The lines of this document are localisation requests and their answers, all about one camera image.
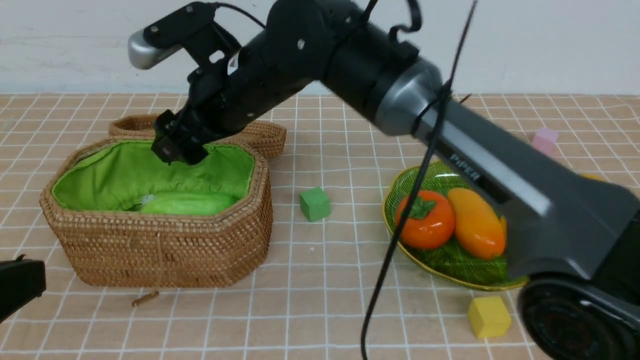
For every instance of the checkered tablecloth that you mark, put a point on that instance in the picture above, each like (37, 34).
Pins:
(307, 300)

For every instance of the yellow banana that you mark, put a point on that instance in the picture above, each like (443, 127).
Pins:
(593, 177)

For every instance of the pink foam cube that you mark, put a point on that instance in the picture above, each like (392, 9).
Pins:
(545, 141)

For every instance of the orange mango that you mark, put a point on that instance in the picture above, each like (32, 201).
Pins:
(478, 229)

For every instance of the green glass plate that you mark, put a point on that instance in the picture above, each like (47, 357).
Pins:
(450, 261)

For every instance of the woven wicker basket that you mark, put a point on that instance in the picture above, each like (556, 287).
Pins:
(91, 205)

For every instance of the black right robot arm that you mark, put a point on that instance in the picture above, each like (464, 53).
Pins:
(576, 239)

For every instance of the green foam cube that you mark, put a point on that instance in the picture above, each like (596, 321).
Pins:
(314, 204)

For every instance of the green bitter gourd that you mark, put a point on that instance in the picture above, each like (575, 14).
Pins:
(201, 204)

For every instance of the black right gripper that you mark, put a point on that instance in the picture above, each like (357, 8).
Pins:
(205, 118)

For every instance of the wooden basket toggle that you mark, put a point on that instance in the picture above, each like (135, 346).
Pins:
(145, 299)

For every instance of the yellow foam cube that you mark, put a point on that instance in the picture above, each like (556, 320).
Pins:
(489, 317)

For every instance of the orange persimmon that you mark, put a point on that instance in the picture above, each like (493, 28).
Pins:
(431, 222)

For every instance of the woven basket lid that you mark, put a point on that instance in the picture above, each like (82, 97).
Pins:
(267, 138)

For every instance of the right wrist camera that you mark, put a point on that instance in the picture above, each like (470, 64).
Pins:
(191, 28)

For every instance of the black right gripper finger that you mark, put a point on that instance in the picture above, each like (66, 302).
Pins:
(21, 281)

